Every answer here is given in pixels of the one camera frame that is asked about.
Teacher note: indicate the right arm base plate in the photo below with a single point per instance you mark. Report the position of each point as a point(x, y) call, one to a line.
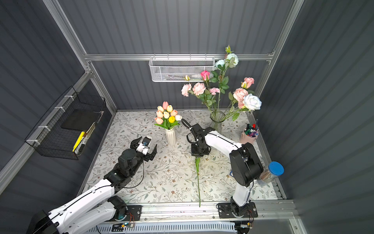
point(232, 210)

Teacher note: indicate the yellow marker in basket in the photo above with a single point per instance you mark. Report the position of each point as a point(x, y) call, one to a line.
point(79, 140)

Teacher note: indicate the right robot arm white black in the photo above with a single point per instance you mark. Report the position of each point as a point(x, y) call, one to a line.
point(246, 166)

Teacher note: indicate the clear glass vase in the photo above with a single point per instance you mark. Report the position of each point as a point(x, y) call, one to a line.
point(217, 118)

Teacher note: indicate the markers in pink cup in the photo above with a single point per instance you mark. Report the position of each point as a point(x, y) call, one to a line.
point(252, 130)

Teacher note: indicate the black wire wall basket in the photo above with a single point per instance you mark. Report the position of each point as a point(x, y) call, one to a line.
point(65, 131)

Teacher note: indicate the pink pen holder cup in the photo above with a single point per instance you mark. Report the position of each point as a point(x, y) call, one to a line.
point(248, 139)

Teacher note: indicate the rose bouquet in glass vase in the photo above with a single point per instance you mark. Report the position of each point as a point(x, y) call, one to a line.
point(213, 92)

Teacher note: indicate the black notebook in basket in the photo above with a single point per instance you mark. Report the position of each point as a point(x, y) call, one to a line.
point(80, 120)

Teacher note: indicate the white ribbed ceramic vase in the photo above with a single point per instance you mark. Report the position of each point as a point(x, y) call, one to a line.
point(171, 137)

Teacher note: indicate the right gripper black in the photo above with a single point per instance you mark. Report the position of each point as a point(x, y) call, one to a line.
point(200, 149)

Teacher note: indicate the dark pink tulip stem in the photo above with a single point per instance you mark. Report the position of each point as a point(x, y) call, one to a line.
point(198, 175)

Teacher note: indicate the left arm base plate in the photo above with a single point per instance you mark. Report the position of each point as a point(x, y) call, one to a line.
point(132, 213)

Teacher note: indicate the white wire mesh basket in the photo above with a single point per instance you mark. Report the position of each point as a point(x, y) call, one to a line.
point(175, 70)

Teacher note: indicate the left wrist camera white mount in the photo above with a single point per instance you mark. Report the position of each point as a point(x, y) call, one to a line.
point(143, 147)

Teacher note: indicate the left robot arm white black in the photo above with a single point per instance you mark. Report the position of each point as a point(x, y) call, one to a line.
point(100, 203)

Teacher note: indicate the clear jar blue lid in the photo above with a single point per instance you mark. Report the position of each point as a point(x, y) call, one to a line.
point(271, 171)

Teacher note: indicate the tulip bouquet in vase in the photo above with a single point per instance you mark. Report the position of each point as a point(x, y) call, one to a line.
point(167, 117)

